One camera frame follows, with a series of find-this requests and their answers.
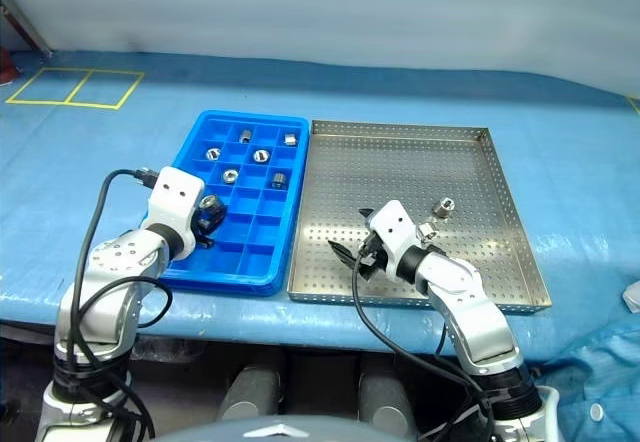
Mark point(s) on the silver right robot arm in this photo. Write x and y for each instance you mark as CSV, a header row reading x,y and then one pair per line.
x,y
460,282

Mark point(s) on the red object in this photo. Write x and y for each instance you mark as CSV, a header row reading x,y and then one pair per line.
x,y
6,69

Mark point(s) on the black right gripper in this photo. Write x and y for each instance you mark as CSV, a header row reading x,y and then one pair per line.
x,y
372,262

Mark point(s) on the perforated metal tray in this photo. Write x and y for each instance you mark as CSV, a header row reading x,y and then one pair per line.
x,y
380,172

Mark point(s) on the grey metal bar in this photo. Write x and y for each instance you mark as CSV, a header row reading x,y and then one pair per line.
x,y
30,27

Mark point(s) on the small white round cap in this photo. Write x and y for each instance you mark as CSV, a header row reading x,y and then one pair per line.
x,y
596,412

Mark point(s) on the white crumpled object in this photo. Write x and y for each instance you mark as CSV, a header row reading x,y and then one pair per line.
x,y
632,297

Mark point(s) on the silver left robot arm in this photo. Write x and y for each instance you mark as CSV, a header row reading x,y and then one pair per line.
x,y
120,257

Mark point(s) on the blue compartment tray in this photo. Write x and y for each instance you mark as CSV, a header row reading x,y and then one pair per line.
x,y
250,242

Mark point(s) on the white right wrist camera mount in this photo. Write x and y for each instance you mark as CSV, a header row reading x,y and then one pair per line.
x,y
395,222

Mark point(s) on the blue plastic table cover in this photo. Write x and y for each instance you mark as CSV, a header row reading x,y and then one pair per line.
x,y
75,162

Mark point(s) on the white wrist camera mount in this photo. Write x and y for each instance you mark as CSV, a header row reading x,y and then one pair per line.
x,y
175,192
395,222

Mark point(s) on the grey rounded robot leg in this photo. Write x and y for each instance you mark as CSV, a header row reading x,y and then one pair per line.
x,y
387,397
250,394

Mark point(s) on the metal nut in blue tray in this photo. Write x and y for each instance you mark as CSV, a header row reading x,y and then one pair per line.
x,y
245,136
289,139
229,176
260,155
213,153

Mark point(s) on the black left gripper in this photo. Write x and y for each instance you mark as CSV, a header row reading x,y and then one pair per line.
x,y
204,226

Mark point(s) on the metal nut dark centre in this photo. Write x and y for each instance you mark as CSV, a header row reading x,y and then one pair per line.
x,y
214,208

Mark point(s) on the grey robot torso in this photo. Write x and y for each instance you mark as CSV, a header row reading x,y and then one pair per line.
x,y
300,432

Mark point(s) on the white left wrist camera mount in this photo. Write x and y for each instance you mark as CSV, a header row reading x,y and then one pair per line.
x,y
175,192

